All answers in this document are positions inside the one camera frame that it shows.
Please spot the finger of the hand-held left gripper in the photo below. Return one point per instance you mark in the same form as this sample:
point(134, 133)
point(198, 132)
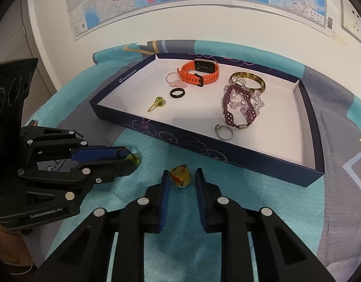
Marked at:
point(109, 169)
point(101, 153)

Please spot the navy shallow box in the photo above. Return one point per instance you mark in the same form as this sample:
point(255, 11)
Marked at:
point(198, 114)

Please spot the grey door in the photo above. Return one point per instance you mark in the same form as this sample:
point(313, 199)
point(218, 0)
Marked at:
point(12, 41)

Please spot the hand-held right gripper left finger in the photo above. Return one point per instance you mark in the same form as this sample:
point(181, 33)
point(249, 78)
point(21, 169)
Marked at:
point(165, 201)

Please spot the orange smart watch band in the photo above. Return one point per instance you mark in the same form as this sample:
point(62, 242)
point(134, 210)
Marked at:
point(209, 77)

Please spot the white wall socket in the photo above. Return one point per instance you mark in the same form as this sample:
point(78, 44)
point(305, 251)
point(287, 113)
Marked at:
point(352, 17)

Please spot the teal grey printed cloth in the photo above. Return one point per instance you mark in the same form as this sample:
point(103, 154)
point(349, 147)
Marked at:
point(330, 211)

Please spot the person's left hand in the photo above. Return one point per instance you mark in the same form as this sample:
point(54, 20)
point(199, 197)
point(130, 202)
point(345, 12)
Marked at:
point(10, 249)

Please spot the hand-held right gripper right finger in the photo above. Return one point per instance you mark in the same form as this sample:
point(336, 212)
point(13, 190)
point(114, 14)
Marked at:
point(200, 201)

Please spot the gold green brooch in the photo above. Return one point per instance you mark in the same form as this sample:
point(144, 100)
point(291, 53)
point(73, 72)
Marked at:
point(159, 101)

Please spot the tortoiseshell bangle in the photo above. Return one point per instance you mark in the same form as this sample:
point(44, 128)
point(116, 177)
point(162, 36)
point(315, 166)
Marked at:
point(256, 79)

